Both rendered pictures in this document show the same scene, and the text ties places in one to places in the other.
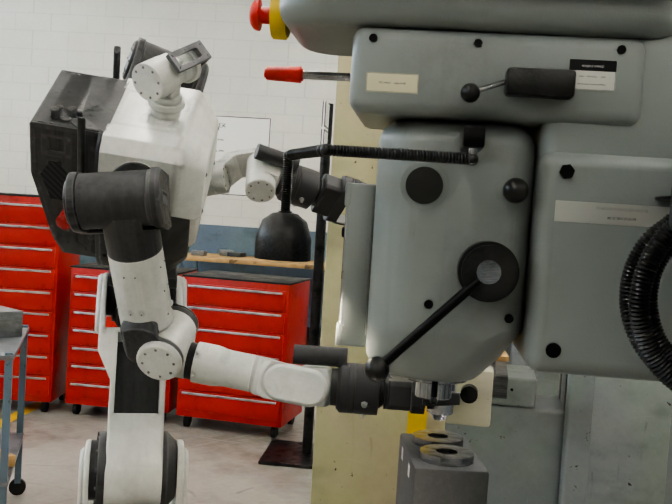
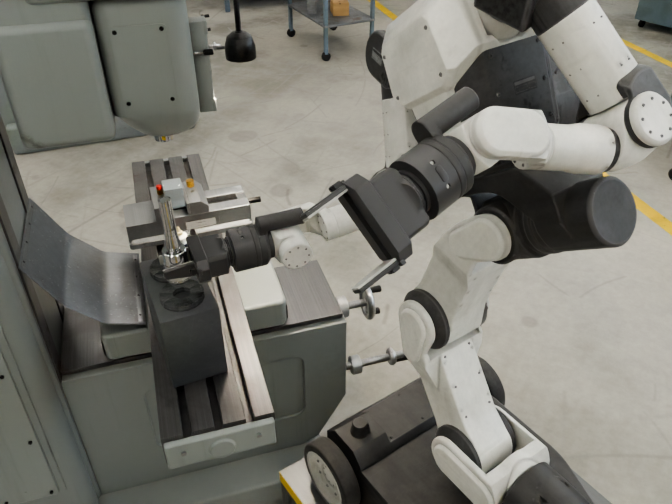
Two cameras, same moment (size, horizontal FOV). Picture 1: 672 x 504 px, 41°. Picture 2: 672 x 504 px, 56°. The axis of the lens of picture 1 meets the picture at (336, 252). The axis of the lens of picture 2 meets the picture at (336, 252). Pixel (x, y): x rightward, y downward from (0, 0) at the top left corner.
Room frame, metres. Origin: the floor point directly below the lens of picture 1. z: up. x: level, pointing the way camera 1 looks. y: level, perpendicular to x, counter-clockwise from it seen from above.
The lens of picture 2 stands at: (2.61, -0.29, 1.96)
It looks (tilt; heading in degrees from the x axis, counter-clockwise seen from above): 36 degrees down; 158
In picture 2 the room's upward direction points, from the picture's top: straight up
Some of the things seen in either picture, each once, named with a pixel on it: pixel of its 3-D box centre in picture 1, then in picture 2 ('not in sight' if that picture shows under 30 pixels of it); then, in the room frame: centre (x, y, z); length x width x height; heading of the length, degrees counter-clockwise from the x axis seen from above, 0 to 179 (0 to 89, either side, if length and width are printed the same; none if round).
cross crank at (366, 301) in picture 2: not in sight; (356, 304); (1.21, 0.36, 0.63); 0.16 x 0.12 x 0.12; 85
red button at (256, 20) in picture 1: (262, 15); not in sight; (1.19, 0.11, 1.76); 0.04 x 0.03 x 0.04; 175
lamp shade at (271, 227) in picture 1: (283, 235); (239, 44); (1.16, 0.07, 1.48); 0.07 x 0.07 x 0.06
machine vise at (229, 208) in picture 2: not in sight; (187, 208); (1.02, -0.09, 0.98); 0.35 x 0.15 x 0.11; 87
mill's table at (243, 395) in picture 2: not in sight; (187, 267); (1.16, -0.14, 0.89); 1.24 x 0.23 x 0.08; 175
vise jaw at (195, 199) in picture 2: not in sight; (194, 196); (1.02, -0.07, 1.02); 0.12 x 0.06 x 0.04; 177
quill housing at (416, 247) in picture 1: (446, 251); (149, 59); (1.16, -0.14, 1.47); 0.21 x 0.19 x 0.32; 175
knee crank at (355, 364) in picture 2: not in sight; (379, 359); (1.35, 0.38, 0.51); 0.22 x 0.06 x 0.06; 85
